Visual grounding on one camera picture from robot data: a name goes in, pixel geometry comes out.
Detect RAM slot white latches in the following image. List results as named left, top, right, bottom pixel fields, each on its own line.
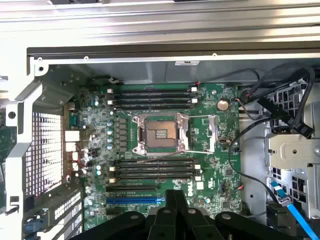
left=106, top=87, right=200, bottom=95
left=106, top=98, right=200, bottom=105
left=109, top=163, right=202, bottom=171
left=109, top=174, right=203, bottom=183

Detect RAM slot black latches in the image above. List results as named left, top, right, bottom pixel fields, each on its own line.
left=106, top=93, right=201, bottom=100
left=112, top=169, right=202, bottom=176
left=109, top=103, right=198, bottom=111
left=113, top=158, right=196, bottom=165

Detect blue expansion slot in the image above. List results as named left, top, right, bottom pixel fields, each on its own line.
left=105, top=196, right=166, bottom=205

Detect green motherboard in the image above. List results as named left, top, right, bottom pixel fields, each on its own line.
left=63, top=83, right=242, bottom=232

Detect silver socket cover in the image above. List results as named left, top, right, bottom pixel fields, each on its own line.
left=186, top=115, right=218, bottom=155

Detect CPU socket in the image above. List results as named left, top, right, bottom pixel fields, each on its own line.
left=132, top=113, right=190, bottom=157

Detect round coin cell battery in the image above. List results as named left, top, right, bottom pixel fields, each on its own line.
left=216, top=98, right=230, bottom=112

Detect grey metal disk bay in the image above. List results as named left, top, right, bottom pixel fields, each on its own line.
left=264, top=81, right=320, bottom=226

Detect blue case release latch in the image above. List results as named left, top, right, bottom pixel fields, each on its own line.
left=23, top=215, right=48, bottom=236

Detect teal rear port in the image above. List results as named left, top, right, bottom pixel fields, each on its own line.
left=69, top=111, right=83, bottom=128

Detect grey metal PC case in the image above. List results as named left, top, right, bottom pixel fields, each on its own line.
left=4, top=45, right=320, bottom=240

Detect white case sticker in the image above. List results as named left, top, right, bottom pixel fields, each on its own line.
left=174, top=60, right=200, bottom=67

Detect black curved wire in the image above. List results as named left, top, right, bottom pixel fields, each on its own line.
left=227, top=117, right=281, bottom=205

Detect blue flat disk wire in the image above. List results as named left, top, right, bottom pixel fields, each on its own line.
left=270, top=181, right=320, bottom=240

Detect red black twisted wire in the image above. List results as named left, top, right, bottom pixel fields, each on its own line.
left=60, top=144, right=88, bottom=186

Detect thin black wire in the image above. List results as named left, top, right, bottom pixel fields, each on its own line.
left=198, top=68, right=261, bottom=86

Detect short black looped wire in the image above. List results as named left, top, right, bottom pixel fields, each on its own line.
left=88, top=74, right=121, bottom=86

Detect thick black wire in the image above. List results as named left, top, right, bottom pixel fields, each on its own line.
left=239, top=63, right=316, bottom=140

